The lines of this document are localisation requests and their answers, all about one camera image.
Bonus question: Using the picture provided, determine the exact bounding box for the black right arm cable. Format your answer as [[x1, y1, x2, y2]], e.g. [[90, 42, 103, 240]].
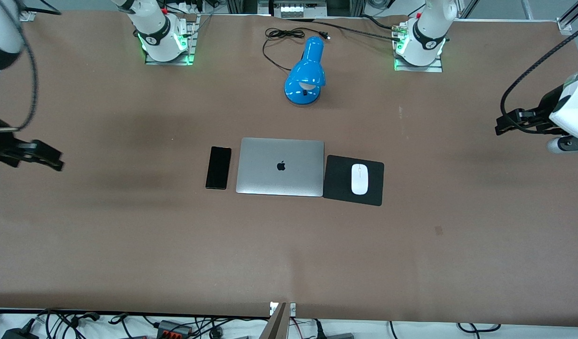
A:
[[0, 0, 38, 133]]

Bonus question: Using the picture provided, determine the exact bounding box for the black power adapter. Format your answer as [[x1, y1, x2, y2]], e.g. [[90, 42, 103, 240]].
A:
[[2, 325, 38, 339]]

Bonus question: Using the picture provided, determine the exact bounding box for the black mouse pad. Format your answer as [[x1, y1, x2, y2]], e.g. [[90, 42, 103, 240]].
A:
[[322, 155, 385, 207]]

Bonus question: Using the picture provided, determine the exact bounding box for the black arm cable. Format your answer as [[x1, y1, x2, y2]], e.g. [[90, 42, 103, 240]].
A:
[[500, 34, 578, 135], [0, 0, 38, 133]]

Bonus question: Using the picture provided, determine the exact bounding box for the black smartphone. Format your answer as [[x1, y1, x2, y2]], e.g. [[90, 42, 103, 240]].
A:
[[205, 146, 233, 190]]

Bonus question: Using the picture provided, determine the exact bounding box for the white computer mouse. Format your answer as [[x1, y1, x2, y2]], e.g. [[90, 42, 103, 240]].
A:
[[351, 163, 369, 196]]

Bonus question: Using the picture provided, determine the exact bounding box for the thick black braided cable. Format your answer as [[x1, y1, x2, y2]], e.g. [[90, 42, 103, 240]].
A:
[[313, 19, 403, 44]]

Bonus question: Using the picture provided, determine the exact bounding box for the grey post with metal bracket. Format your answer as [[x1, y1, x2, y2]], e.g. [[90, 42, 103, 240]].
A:
[[258, 302, 297, 339]]

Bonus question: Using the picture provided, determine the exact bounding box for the thin black lamp cord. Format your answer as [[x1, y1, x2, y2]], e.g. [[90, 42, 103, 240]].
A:
[[262, 27, 330, 72]]

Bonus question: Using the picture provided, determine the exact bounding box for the blue desk lamp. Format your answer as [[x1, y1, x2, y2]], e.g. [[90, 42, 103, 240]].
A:
[[284, 36, 327, 105]]

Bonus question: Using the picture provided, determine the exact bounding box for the grey box with orange buttons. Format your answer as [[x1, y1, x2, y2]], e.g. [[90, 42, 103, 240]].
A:
[[156, 320, 194, 339]]

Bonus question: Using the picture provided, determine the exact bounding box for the silver laptop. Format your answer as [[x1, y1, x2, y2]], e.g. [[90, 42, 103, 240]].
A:
[[236, 137, 325, 197]]

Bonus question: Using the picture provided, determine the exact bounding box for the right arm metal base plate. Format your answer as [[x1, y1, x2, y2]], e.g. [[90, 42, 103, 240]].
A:
[[145, 14, 199, 65]]

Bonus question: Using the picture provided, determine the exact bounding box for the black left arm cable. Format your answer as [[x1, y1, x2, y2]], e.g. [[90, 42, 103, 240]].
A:
[[500, 34, 578, 135]]

